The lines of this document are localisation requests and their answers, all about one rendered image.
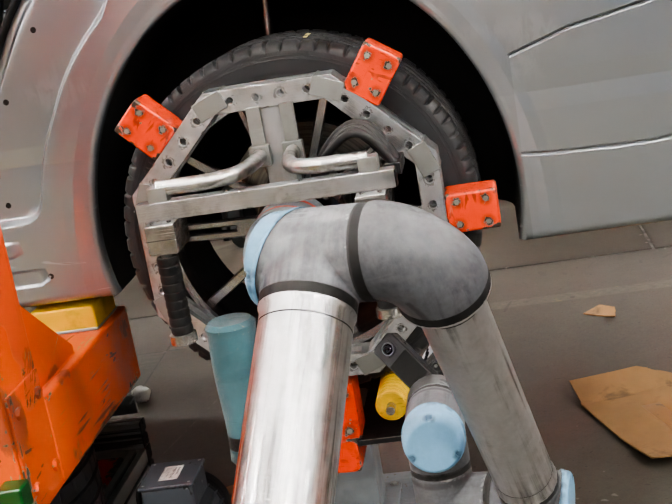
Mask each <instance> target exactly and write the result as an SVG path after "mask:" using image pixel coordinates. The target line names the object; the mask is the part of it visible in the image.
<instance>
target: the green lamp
mask: <svg viewBox="0 0 672 504"><path fill-rule="evenodd" d="M33 502H34V499H33V495H32V491H31V487H30V483H29V480H28V479H20V480H11V481H5V482H4V483H3V484H2V485H1V486H0V504H33Z"/></svg>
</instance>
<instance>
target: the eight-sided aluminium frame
mask: <svg viewBox="0 0 672 504"><path fill-rule="evenodd" d="M346 78H347V77H344V76H342V75H341V74H340V73H338V72H337V71H335V70H333V69H331V70H325V71H319V70H317V71H316V72H312V73H306V74H299V75H293V76H287V77H280V78H274V79H268V80H261V81H255V82H249V83H242V84H236V85H230V86H225V85H223V86H222V87H217V88H211V89H208V90H207V91H205V92H204V93H202V94H201V95H200V97H199V98H198V100H197V101H196V103H195V104H194V105H192V106H191V108H192V109H191V110H190V111H189V113H188V114H187V116H186V117H185V119H184V120H183V122H182V123H181V125H180V126H179V128H178V129H177V131H176V132H175V134H174V135H173V137H172V138H171V139H170V141H169V142H168V144H167V145H166V147H165V148H164V150H163V151H162V153H161V154H160V156H159V157H158V159H157V160H156V162H155V163H154V165H153V166H152V168H151V169H150V170H149V172H148V173H147V175H146V176H145V178H144V179H143V180H142V181H141V182H140V183H139V187H138V188H137V190H136V191H135V193H134V194H133V196H132V198H133V202H134V206H136V205H137V204H138V203H140V202H145V201H148V198H147V193H146V189H148V188H149V187H150V186H155V182H156V181H159V180H166V179H173V178H175V177H176V176H177V174H178V173H179V172H180V170H181V169H182V167H183V166H184V164H185V163H186V161H187V160H188V158H189V157H190V156H191V154H192V153H193V151H194V150H195V148H196V147H197V145H198V144H199V142H200V141H201V140H202V138H203V137H204V135H205V134H206V132H207V131H208V129H209V128H210V126H211V125H212V124H213V122H214V121H215V119H216V118H217V116H218V115H220V114H226V113H232V112H239V111H245V109H246V108H250V107H257V106H259V107H260V108H265V107H271V106H278V104H279V103H282V102H289V101H293V103H297V102H303V101H310V100H316V99H323V98H325V99H326V100H327V101H329V102H330V103H332V104H333V105H334V106H336V107H337V108H338V109H340V110H341V111H343V112H344V113H345V114H347V115H348V116H349V117H351V118H352V119H361V120H368V121H370V122H372V123H374V124H375V125H377V126H378V127H379V128H380V129H381V130H382V131H383V133H384V134H385V135H386V136H387V137H388V139H389V140H390V141H391V143H392V144H393V145H394V147H395V148H396V150H397V151H398V152H404V156H405V157H406V158H407V159H409V160H410V161H411V162H413V163H414V164H415V167H416V173H417V180H418V186H419V192H420V199H421V205H422V210H425V211H427V212H430V213H432V214H434V215H436V216H438V217H439V218H441V219H443V220H445V221H447V222H448V220H447V214H446V207H445V200H444V193H445V189H444V182H443V176H442V169H441V159H440V156H439V149H438V145H437V144H436V143H434V142H433V141H432V140H430V139H429V138H428V137H427V136H426V134H424V135H423V134H422V133H421V132H419V131H418V130H416V129H415V128H414V127H412V126H411V125H410V124H408V123H407V122H405V121H404V120H403V119H401V118H400V117H399V116H397V115H396V114H394V113H393V112H392V111H390V110H389V109H388V108H386V107H385V106H384V105H382V104H381V103H380V105H379V106H376V105H374V104H372V103H370V102H369V101H367V100H365V99H364V98H362V97H360V96H358V95H356V94H354V93H352V92H350V91H348V90H346V89H344V86H345V80H346ZM306 85H307V86H309V88H308V87H307V86H306ZM282 90H283V91H284V92H283V91H282ZM345 95H347V96H348V98H347V97H345ZM365 110H367V111H369V112H370V113H368V112H366V111H365ZM387 126H390V127H391V128H388V127H387ZM407 141H410V142H411V143H409V142H407ZM430 175H431V176H430ZM147 224H148V223H143V224H138V226H139V230H140V235H141V240H142V244H143V249H144V254H145V258H146V263H147V268H148V272H149V277H150V282H151V286H152V291H153V296H154V301H153V302H154V304H155V305H156V310H157V314H158V316H159V317H160V318H161V319H163V320H164V321H166V322H167V323H168V325H169V326H170V323H169V317H168V313H167V308H166V304H165V302H166V301H165V299H164V292H163V290H162V283H161V280H160V275H159V271H158V266H157V261H156V259H157V257H159V256H155V257H150V255H149V252H148V247H147V243H146V238H145V233H144V227H145V226H146V225H147ZM186 297H187V296H186ZM187 300H188V306H189V309H190V315H191V319H192V321H191V322H192V324H193V329H196V331H197V336H198V340H197V341H196V343H197V344H199V345H200V346H201V347H203V348H204V349H206V350H207V351H208V352H210V351H209V344H208V338H207V334H206V332H205V327H206V325H207V324H208V322H209V321H210V320H212V319H214V318H216V317H215V316H214V315H212V314H211V313H209V312H208V311H206V310H205V309H204V308H202V307H201V306H199V305H198V304H197V303H195V302H194V301H192V300H191V299H189V298H188V297H187ZM416 327H417V326H415V325H413V324H412V323H410V322H409V321H407V320H406V319H405V318H404V317H403V316H401V317H399V318H396V319H391V320H387V321H386V322H385V324H384V325H383V326H382V328H381V329H380V330H379V331H378V333H377V334H376V335H375V337H374V338H373V339H372V340H371V342H365V343H357V344H352V348H351V357H350V367H349V376H354V375H362V374H364V375H365V376H366V375H368V374H370V373H378V372H381V371H382V370H383V369H384V367H385V366H386V365H385V364H384V363H383V362H382V361H381V360H380V359H379V358H378V356H377V355H376V354H375V353H374V349H375V347H376V346H377V345H378V343H379V342H380V341H381V340H382V338H383V337H384V336H385V335H386V333H398V334H399V335H400V336H401V337H402V338H403V339H404V340H405V341H406V339H407V338H408V337H409V336H410V334H411V333H412V332H413V330H414V329H415V328H416Z"/></svg>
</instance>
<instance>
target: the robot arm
mask: <svg viewBox="0 0 672 504"><path fill-rule="evenodd" d="M244 271H245V272H246V273H247V275H246V277H245V284H246V288H247V291H248V294H249V296H250V298H251V300H252V301H253V302H254V303H255V304H256V305H257V306H258V307H257V310H258V313H259V316H258V323H257V330H256V337H255V343H254V350H253V357H252V364H251V370H250V377H249V384H248V391H247V397H246V404H245V411H244V418H243V424H242V431H241V438H240V445H239V451H238V458H237V465H236V472H235V478H234V485H233V492H232V499H231V504H334V503H335V494H336V485H337V476H338V467H339V458H340V449H341V439H342V430H343V421H344V412H345V403H346V394H347V385H348V376H349V367H350V357H351V348H352V339H353V330H354V326H355V324H356V322H357V315H358V307H359V303H361V302H377V301H385V302H388V303H391V304H394V305H396V306H397V307H398V308H399V311H400V312H401V314H402V316H403V317H404V318H405V319H406V320H407V321H409V322H410V323H412V324H413V325H415V326H418V327H421V328H422V330H423V332H424V334H425V336H426V338H427V340H428V342H429V344H430V346H429V347H428V349H427V350H426V351H425V353H424V355H423V356H422V357H421V356H420V355H419V354H418V353H417V352H416V351H415V350H414V349H413V348H412V347H411V346H410V345H409V344H408V343H407V342H406V341H405V340H404V339H403V338H402V337H401V336H400V335H399V334H398V333H386V335H385V336H384V337H383V338H382V340H381V341H380V342H379V343H378V345H377V346H376V347H375V349H374V353H375V354H376V355H377V356H378V358H379V359H380V360H381V361H382V362H383V363H384V364H385V365H386V366H387V367H388V368H389V369H390V370H391V371H392V372H393V373H394V374H395V375H396V376H397V377H398V378H399V379H400V380H401V381H402V382H403V383H404V384H405V385H406V386H407V387H408V388H409V390H410V391H409V393H408V397H407V404H406V413H405V421H404V423H403V426H402V432H401V441H402V446H403V450H404V452H405V454H406V456H407V458H408V459H409V465H410V470H411V476H412V482H413V488H414V493H415V499H416V504H575V484H574V477H573V474H572V473H571V472H570V471H568V470H564V469H560V470H556V468H555V466H554V464H553V462H552V461H551V460H550V457H549V455H548V452H547V450H546V447H545V445H544V442H543V440H542V437H541V435H540V432H539V430H538V427H537V425H536V422H535V420H534V417H533V415H532V412H531V410H530V407H529V405H528V402H527V400H526V397H525V395H524V392H523V390H522V387H521V385H520V382H519V380H518V377H517V375H516V372H515V370H514V367H513V365H512V362H511V360H510V357H509V355H508V352H507V350H506V347H505V345H504V342H503V340H502V337H501V335H500V332H499V330H498V327H497V325H496V322H495V320H494V317H493V315H492V312H491V309H490V307H489V304H488V302H487V298H488V296H489V294H490V290H491V275H490V272H489V269H488V267H487V264H486V262H485V260H484V258H483V255H482V254H481V252H480V251H479V249H478V248H477V247H476V245H475V244H474V243H473V242H472V241H471V240H470V239H469V238H468V237H467V236H466V235H465V234H464V233H462V232H461V231H460V230H458V229H457V228H456V227H454V226H453V225H451V224H450V223H448V222H447V221H445V220H443V219H441V218H439V217H438V216H436V215H434V214H432V213H430V212H427V211H425V210H422V209H420V208H418V207H415V206H411V205H408V204H404V203H400V202H395V201H386V200H372V201H369V202H359V203H349V204H339V205H329V206H319V207H309V208H306V207H294V208H291V209H288V210H284V211H278V212H273V213H270V214H268V215H267V216H265V217H263V218H262V219H261V220H260V221H259V222H258V223H257V224H256V226H255V227H254V229H253V231H252V233H251V235H250V237H249V240H248V243H247V246H246V251H245V258H244ZM465 421H466V423H467V425H468V428H469V430H470V432H471V434H472V436H473V438H474V440H475V443H476V445H477V447H478V449H479V451H480V453H481V455H482V458H483V460H484V462H485V464H486V466H487V468H488V470H489V471H488V472H472V467H471V461H470V454H469V448H468V442H467V436H466V429H465Z"/></svg>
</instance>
